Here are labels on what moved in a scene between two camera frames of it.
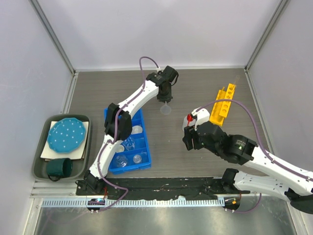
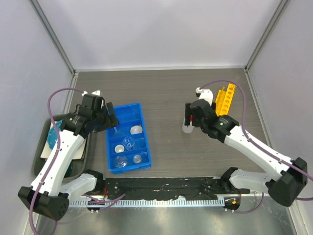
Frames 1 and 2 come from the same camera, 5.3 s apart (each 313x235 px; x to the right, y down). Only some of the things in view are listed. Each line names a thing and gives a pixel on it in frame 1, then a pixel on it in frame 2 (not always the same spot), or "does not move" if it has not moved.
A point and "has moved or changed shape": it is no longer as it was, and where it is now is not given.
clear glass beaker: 129,143 does not move
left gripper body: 166,96 → 97,116
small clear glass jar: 137,158 does not move
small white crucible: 119,148 does not move
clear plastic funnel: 165,108 has moved or changed shape
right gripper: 187,138 → 188,112
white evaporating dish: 136,129 does not move
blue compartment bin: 134,153 does not move
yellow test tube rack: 221,109 does not move
